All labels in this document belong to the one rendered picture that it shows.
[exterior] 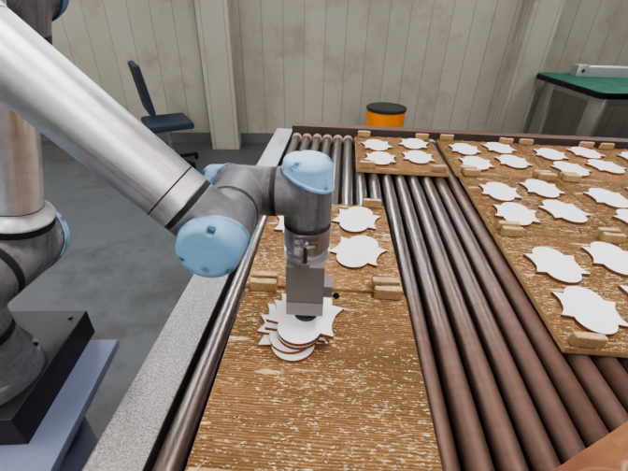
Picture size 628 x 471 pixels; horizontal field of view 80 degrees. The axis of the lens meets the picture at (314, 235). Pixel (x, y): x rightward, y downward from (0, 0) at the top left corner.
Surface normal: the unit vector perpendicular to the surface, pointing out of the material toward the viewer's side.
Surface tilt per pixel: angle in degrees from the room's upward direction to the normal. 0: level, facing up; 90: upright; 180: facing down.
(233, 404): 0
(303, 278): 90
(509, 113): 90
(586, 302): 0
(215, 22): 90
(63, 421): 0
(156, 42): 90
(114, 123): 52
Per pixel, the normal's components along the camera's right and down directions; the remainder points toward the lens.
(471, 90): 0.05, 0.54
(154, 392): 0.03, -0.84
